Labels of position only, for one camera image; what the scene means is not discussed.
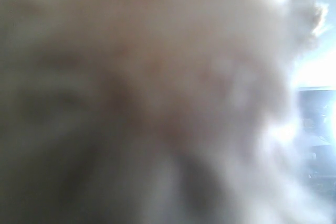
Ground plush teddy bear striped sweater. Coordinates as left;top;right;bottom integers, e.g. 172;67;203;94
1;0;333;223

